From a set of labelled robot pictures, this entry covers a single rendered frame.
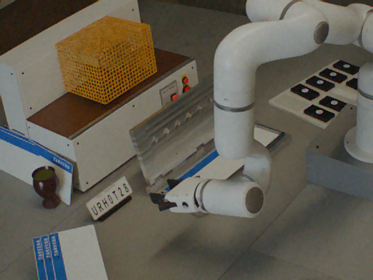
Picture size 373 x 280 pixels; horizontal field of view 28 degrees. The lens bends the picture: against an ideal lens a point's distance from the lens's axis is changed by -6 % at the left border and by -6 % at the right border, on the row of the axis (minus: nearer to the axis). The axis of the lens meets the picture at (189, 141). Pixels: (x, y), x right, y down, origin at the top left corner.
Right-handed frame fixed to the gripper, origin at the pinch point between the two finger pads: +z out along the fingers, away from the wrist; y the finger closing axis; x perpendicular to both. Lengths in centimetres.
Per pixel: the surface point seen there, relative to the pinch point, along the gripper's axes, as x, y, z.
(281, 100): -10, 71, 19
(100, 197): -2.2, -3.3, 25.6
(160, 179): -6.1, 13.9, 19.7
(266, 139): -12, 48, 8
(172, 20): 13, 105, 97
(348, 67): -12, 102, 10
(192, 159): -7.7, 28.1, 20.4
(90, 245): -2.5, -23.5, 6.2
